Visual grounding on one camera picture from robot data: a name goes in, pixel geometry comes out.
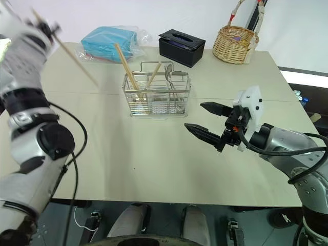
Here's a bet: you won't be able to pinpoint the black stand foot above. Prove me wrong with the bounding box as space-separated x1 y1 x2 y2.
227 217 246 246
83 209 104 243

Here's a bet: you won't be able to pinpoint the black rounded object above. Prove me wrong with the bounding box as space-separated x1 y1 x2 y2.
266 208 304 229

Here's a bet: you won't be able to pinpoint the blue white bottle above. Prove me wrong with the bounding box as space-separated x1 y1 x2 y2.
293 90 311 109

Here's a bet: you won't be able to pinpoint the white side table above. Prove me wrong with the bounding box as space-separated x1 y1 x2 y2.
277 66 328 85

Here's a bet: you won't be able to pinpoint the grey rounded shape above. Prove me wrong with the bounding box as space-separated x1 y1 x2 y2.
181 204 212 246
107 203 152 239

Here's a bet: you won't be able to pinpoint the blue folded cloth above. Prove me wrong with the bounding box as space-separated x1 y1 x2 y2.
81 26 138 63

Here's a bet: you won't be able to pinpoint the black tissue box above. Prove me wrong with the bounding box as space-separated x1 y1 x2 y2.
158 28 207 68

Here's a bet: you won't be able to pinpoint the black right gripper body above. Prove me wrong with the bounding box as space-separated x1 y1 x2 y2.
216 106 251 154

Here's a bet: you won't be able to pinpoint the woven wicker basket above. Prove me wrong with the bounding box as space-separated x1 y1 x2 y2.
212 0 265 65

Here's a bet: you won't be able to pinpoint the wooden chopstick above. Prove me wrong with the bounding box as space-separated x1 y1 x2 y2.
113 43 147 114
31 9 100 87
138 61 163 104

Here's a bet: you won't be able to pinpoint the silver wire basket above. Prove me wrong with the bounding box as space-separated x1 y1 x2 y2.
122 60 192 118

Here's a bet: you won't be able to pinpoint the thin white cable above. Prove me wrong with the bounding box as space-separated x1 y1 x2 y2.
74 206 96 232

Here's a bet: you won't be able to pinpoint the blue packets in plastic bag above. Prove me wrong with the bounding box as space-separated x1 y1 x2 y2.
75 25 152 64

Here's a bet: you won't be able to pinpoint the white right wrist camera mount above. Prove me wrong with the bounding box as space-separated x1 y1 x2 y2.
232 85 265 151

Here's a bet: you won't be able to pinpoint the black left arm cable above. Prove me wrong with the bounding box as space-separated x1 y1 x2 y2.
47 101 88 246

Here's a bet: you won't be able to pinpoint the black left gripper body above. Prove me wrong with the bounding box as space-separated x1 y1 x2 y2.
32 28 55 53

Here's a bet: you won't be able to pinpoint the metal spoon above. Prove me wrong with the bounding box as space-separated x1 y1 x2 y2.
163 64 186 113

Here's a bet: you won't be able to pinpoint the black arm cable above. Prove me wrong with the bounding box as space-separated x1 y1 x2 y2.
237 122 328 185
47 101 88 246

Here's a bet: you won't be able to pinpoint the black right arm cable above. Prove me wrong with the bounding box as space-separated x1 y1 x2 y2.
237 122 328 185

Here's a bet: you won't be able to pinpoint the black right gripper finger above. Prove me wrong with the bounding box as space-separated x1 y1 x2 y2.
183 123 221 150
199 101 233 118

